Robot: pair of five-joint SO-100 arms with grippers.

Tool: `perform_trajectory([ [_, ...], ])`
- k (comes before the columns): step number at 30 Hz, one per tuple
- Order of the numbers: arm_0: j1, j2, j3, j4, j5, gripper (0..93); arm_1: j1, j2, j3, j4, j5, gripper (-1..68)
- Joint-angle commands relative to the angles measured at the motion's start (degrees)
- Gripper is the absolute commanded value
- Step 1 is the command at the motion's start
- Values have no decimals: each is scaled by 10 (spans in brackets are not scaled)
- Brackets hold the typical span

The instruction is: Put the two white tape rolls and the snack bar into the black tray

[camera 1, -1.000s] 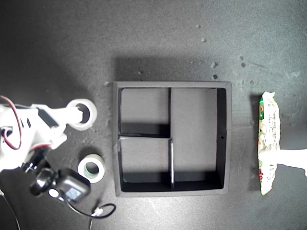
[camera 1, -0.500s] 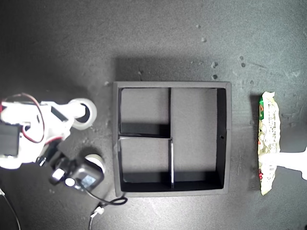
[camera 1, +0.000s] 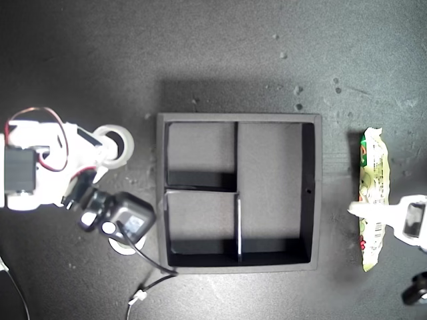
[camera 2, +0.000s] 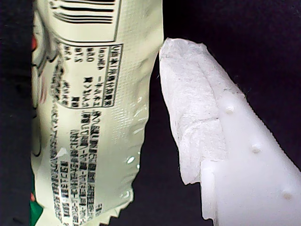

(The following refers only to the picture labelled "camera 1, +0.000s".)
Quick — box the large white tape roll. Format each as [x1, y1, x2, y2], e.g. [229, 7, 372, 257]
[93, 125, 135, 168]

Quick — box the green white snack bar wrapper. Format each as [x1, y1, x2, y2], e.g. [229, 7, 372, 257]
[358, 126, 391, 273]

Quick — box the small white tape roll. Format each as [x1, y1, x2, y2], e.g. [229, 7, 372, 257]
[109, 235, 147, 257]

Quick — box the black tray with wells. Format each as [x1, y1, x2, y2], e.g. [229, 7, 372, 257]
[155, 112, 323, 275]

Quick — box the red servo wire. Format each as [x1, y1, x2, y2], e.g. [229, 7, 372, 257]
[4, 106, 70, 173]

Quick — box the black camera cable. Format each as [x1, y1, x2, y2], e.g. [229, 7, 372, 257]
[116, 221, 178, 320]

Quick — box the white cable tag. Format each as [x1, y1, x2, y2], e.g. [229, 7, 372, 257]
[128, 289, 148, 306]

